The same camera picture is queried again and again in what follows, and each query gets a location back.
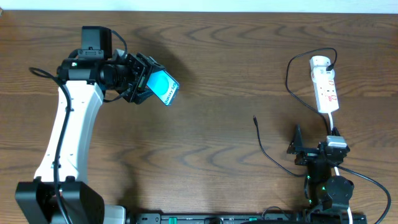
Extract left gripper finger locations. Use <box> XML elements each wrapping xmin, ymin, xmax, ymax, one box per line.
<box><xmin>136</xmin><ymin>53</ymin><xmax>165</xmax><ymax>75</ymax></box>
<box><xmin>134</xmin><ymin>89</ymin><xmax>154</xmax><ymax>105</ymax></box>

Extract smartphone with teal screen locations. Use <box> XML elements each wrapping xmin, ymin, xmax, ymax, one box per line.
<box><xmin>147</xmin><ymin>70</ymin><xmax>180</xmax><ymax>106</ymax></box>

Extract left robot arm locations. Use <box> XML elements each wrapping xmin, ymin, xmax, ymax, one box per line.
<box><xmin>15</xmin><ymin>26</ymin><xmax>180</xmax><ymax>223</ymax></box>

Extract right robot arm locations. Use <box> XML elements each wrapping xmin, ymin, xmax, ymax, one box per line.
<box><xmin>287</xmin><ymin>125</ymin><xmax>354</xmax><ymax>223</ymax></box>

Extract white charger plug adapter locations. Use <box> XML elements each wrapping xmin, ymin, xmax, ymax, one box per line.
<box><xmin>310</xmin><ymin>55</ymin><xmax>335</xmax><ymax>82</ymax></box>

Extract white power strip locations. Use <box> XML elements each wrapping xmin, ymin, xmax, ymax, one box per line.
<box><xmin>311</xmin><ymin>66</ymin><xmax>339</xmax><ymax>114</ymax></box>

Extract white power strip cord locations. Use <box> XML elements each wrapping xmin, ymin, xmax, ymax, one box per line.
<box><xmin>327</xmin><ymin>112</ymin><xmax>354</xmax><ymax>224</ymax></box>

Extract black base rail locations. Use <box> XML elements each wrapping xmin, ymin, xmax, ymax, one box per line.
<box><xmin>135</xmin><ymin>213</ymin><xmax>349</xmax><ymax>224</ymax></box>

